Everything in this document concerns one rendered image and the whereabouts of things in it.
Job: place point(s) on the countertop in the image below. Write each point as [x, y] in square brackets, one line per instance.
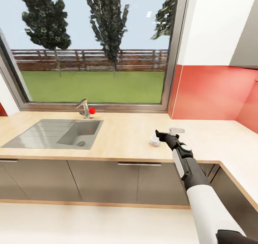
[122, 137]
[237, 148]

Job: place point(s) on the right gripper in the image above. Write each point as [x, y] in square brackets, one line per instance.
[165, 137]

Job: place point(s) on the coffee cup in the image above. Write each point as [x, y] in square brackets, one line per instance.
[155, 140]

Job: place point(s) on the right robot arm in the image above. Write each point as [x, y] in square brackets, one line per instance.
[213, 222]

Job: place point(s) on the cabinet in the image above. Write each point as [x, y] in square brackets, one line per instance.
[121, 182]
[235, 202]
[246, 52]

